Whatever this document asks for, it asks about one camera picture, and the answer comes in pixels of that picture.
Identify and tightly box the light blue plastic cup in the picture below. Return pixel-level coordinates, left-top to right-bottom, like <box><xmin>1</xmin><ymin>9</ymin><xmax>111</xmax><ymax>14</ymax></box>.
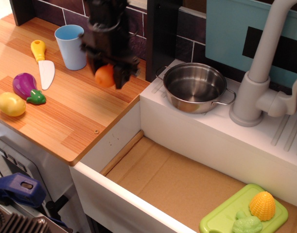
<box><xmin>54</xmin><ymin>24</ymin><xmax>87</xmax><ymax>70</ymax></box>

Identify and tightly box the yellow toy potato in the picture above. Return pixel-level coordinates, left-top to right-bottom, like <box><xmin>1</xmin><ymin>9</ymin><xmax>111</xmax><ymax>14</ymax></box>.
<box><xmin>0</xmin><ymin>92</ymin><xmax>26</xmax><ymax>117</ymax></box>

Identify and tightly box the yellow handled toy knife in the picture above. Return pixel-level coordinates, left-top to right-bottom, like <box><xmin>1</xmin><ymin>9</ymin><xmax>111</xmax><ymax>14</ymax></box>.
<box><xmin>31</xmin><ymin>40</ymin><xmax>55</xmax><ymax>90</ymax></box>

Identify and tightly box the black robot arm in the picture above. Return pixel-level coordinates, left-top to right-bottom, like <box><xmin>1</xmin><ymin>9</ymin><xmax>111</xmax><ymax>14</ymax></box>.
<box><xmin>79</xmin><ymin>0</ymin><xmax>140</xmax><ymax>89</ymax></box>

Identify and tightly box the green plastic cutting board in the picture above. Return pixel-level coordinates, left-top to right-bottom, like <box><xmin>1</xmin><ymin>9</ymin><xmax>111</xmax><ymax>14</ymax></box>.
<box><xmin>199</xmin><ymin>183</ymin><xmax>289</xmax><ymax>233</ymax></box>

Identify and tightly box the purple toy eggplant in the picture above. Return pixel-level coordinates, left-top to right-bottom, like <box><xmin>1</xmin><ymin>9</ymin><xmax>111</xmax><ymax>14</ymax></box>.
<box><xmin>12</xmin><ymin>73</ymin><xmax>46</xmax><ymax>105</ymax></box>

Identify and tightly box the white toy sink basin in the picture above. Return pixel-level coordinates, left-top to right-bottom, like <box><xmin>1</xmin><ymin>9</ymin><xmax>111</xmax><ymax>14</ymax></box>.
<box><xmin>70</xmin><ymin>80</ymin><xmax>297</xmax><ymax>233</ymax></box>

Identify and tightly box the light green toy broccoli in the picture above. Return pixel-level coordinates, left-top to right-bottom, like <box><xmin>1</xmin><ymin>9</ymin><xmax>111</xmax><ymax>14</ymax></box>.
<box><xmin>232</xmin><ymin>211</ymin><xmax>263</xmax><ymax>233</ymax></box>

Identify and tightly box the stainless steel pot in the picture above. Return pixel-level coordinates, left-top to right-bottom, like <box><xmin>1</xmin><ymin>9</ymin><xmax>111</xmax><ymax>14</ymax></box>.
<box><xmin>156</xmin><ymin>63</ymin><xmax>236</xmax><ymax>114</ymax></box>

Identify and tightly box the blue clamp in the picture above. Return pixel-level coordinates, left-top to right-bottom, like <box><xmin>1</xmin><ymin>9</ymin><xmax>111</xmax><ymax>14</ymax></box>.
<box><xmin>0</xmin><ymin>173</ymin><xmax>46</xmax><ymax>208</ymax></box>

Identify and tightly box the orange toy carrot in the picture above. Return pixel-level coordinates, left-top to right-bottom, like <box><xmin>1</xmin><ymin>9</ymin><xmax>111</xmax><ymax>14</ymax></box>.
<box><xmin>95</xmin><ymin>64</ymin><xmax>115</xmax><ymax>87</ymax></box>

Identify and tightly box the teal panel with black square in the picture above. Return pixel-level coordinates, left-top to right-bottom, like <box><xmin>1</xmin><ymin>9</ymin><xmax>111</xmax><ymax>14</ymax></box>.
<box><xmin>206</xmin><ymin>0</ymin><xmax>297</xmax><ymax>87</ymax></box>

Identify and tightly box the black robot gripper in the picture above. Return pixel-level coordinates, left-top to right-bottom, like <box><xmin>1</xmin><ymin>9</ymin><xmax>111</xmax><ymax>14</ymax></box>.
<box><xmin>80</xmin><ymin>14</ymin><xmax>140</xmax><ymax>89</ymax></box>

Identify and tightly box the grey toy oven front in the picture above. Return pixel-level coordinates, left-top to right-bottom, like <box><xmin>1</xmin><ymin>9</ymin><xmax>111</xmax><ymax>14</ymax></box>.
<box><xmin>0</xmin><ymin>136</ymin><xmax>71</xmax><ymax>221</ymax></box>

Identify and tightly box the grey toy faucet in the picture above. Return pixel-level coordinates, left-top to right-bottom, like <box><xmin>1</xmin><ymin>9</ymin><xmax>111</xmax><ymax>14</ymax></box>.
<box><xmin>229</xmin><ymin>0</ymin><xmax>297</xmax><ymax>127</ymax></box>

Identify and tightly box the yellow toy corn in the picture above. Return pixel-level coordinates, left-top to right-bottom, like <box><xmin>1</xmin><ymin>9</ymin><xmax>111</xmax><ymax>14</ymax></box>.
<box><xmin>249</xmin><ymin>191</ymin><xmax>276</xmax><ymax>221</ymax></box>

